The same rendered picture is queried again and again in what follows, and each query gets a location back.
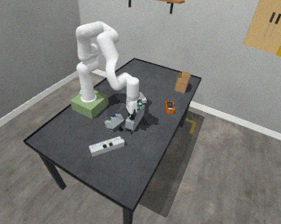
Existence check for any small brown cardboard box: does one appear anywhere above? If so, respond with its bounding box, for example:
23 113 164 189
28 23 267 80
175 71 190 93

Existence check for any light grey panel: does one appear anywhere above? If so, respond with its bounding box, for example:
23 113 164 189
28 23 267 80
89 136 124 157

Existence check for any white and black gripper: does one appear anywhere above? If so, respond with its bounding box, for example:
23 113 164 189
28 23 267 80
126 98 137 120

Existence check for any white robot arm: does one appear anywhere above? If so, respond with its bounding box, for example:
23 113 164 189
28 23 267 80
76 21 147 103

